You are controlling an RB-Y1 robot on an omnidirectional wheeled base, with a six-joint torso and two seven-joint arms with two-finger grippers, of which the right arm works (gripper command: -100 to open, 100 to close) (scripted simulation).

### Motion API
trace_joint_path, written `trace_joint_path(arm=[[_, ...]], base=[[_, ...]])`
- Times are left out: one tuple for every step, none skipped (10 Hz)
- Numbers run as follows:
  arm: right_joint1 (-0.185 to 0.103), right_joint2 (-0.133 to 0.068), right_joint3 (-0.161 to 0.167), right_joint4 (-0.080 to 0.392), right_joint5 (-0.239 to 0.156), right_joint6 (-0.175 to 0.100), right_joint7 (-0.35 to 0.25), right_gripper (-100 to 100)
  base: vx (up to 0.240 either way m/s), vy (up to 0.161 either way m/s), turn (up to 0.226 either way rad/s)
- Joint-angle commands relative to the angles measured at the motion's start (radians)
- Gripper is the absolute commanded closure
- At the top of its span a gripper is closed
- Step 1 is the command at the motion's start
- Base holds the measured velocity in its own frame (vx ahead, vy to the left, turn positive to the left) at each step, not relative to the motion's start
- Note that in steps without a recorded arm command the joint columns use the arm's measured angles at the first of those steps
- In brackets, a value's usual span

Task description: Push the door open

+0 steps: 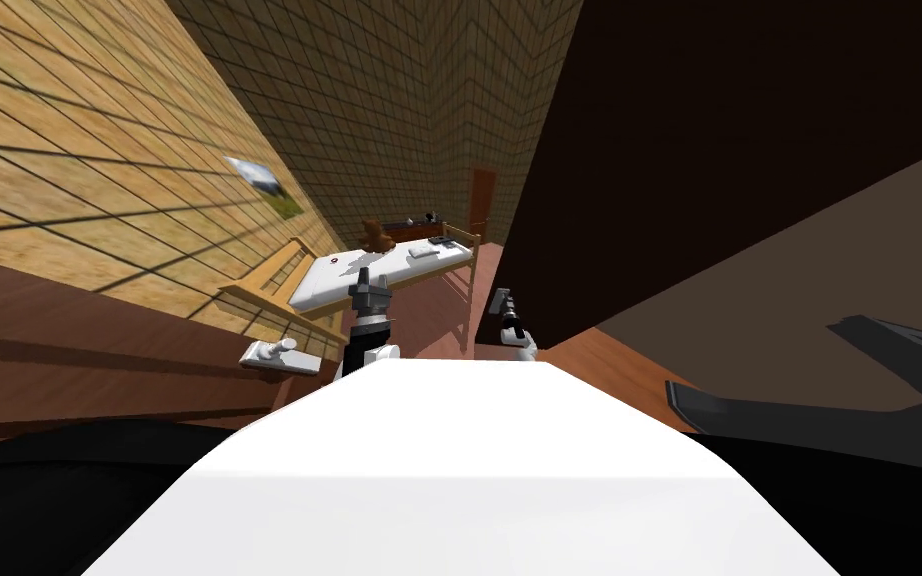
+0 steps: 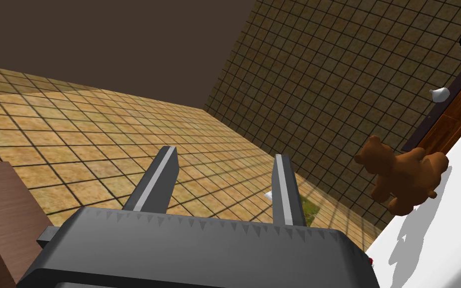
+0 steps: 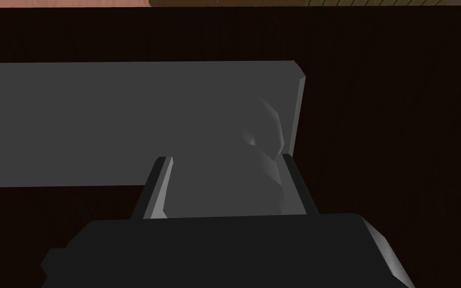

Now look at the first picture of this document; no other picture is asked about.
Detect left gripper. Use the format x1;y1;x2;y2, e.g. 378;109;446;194
349;267;394;318

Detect wooden bed with white mattress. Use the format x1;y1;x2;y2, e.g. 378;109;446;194
217;220;483;355

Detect dark wooden desk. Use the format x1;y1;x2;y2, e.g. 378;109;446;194
383;211;448;244

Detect reddish brown door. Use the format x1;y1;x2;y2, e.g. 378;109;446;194
468;165;500;244

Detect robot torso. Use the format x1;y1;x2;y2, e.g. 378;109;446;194
80;357;843;576

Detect white door handle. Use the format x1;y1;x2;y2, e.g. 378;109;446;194
239;337;323;377

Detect landscape picture on wall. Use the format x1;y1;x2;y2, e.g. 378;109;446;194
223;155;306;222

